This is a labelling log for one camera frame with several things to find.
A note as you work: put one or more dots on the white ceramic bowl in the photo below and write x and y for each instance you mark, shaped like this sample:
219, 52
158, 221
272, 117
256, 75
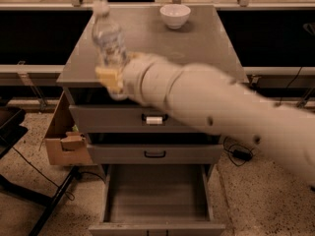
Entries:
175, 15

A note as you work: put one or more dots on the grey top drawer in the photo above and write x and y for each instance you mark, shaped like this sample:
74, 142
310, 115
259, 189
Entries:
125, 119

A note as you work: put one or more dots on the brown cardboard box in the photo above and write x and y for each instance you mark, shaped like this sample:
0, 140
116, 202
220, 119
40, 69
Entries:
64, 145

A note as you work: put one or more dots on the black stand base left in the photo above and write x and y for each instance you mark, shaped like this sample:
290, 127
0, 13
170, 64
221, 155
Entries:
27, 165

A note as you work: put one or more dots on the grey drawer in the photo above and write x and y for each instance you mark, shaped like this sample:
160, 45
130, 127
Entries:
125, 119
156, 200
155, 154

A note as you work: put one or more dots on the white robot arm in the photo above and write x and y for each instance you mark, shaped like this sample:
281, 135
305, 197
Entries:
208, 100

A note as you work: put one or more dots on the grey bottom drawer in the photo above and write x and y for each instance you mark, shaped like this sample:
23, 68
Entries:
156, 200

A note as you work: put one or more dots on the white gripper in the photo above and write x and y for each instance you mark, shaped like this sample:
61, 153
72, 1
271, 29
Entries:
139, 78

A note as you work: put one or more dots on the black power adapter with cable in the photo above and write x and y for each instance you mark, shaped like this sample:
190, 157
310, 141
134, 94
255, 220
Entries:
236, 152

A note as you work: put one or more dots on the grey middle drawer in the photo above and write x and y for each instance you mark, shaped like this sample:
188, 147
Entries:
155, 154

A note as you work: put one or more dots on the clear plastic water bottle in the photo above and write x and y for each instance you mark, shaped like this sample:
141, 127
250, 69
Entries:
108, 40

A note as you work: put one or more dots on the grey drawer cabinet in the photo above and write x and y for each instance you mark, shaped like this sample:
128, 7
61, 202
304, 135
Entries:
202, 39

